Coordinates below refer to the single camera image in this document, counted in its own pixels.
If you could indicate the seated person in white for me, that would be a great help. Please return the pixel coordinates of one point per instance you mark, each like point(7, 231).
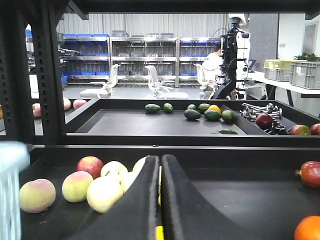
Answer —
point(211, 67)

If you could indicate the black wooden produce stand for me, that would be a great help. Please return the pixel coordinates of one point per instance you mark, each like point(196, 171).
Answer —
point(249, 178)

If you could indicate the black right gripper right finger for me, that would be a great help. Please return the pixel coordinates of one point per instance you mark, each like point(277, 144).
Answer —
point(186, 214)

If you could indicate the peach left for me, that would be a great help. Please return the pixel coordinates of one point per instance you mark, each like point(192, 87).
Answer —
point(37, 195)

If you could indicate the peach right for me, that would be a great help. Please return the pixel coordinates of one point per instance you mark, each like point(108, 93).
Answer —
point(75, 186)

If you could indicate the white pear front left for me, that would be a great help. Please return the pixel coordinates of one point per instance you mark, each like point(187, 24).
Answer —
point(103, 193)

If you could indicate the red apple centre tray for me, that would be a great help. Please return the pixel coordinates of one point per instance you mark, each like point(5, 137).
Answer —
point(90, 164)

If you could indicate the white humanoid robot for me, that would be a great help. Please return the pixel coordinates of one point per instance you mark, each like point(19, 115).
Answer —
point(235, 54)

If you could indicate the peach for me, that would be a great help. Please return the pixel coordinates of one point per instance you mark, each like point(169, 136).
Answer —
point(37, 195)
point(75, 186)

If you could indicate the light blue plastic basket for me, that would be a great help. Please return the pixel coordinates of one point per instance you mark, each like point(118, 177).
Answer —
point(14, 158)

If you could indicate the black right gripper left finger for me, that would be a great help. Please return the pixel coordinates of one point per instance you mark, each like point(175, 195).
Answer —
point(133, 216)

